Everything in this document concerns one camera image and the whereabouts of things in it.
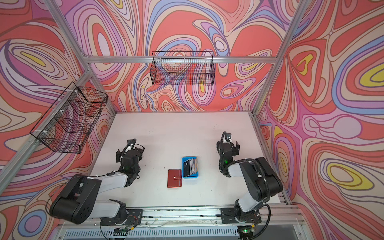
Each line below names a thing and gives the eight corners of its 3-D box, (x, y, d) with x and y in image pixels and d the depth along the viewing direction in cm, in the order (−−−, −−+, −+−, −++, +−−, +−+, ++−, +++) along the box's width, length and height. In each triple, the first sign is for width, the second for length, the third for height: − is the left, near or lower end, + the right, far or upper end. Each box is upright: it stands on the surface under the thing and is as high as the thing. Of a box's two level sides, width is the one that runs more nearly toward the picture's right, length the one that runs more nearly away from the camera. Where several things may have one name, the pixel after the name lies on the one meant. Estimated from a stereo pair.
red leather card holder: (166, 187, 85) (166, 185, 83) (168, 170, 91) (167, 169, 89) (181, 187, 85) (181, 185, 83) (182, 170, 91) (182, 169, 89)
